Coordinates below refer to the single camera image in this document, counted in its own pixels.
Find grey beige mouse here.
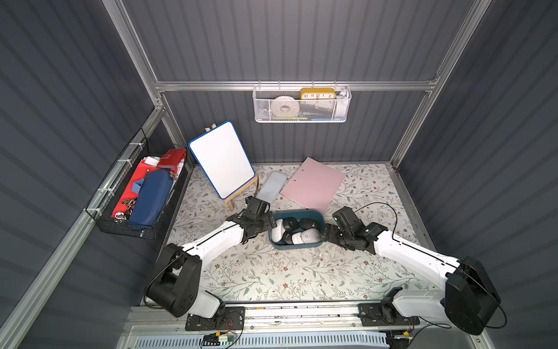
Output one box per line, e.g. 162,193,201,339
292,229,321,245

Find white mouse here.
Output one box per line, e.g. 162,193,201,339
271,219,286,244

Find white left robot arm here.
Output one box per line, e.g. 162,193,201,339
144,196,277,319

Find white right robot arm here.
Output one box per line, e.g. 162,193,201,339
323,206,501,335

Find black lecoo mouse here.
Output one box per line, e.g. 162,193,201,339
280,231,294,245
298,218,320,231

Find light blue pencil case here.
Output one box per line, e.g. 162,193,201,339
256,171,288,204

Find pink folder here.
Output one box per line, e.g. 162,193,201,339
281,157,345,213

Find floral table mat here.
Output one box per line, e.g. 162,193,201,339
169,164,433,302

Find blue framed whiteboard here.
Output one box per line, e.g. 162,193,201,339
188,121,256,199

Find red package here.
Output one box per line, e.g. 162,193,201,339
111,148,187,230

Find white tape roll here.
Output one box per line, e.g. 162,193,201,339
270,96,300,118

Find navy blue pouch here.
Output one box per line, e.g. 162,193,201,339
129,170,174,231

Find yellow clock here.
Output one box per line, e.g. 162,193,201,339
300,87,337,100

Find white wire wall basket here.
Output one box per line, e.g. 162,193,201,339
252,85,353,124

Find black wire side basket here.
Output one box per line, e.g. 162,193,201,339
85,131,191,240

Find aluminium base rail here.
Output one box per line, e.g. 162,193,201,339
117,301,495,348

